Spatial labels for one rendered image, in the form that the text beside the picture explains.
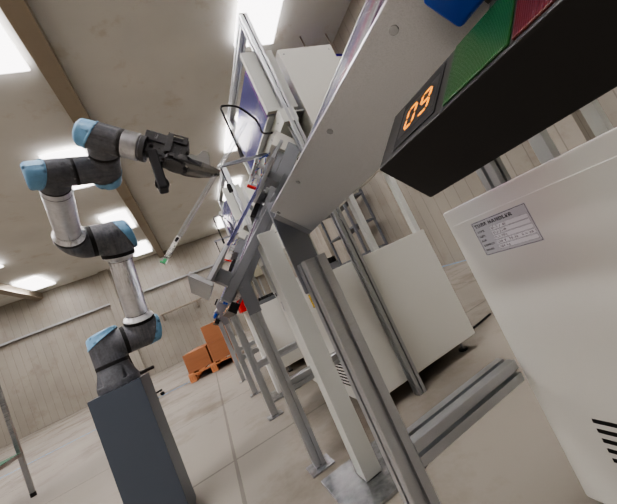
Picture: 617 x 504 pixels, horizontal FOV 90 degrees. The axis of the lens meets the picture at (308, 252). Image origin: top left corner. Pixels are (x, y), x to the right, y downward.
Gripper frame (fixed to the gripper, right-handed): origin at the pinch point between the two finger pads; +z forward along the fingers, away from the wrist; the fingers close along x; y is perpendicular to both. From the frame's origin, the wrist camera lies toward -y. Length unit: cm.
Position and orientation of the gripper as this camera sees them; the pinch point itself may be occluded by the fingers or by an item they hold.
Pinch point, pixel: (214, 174)
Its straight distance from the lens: 96.3
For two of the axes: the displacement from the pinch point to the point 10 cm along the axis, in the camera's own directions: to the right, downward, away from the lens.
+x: -3.2, 2.4, 9.2
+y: 1.1, -9.5, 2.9
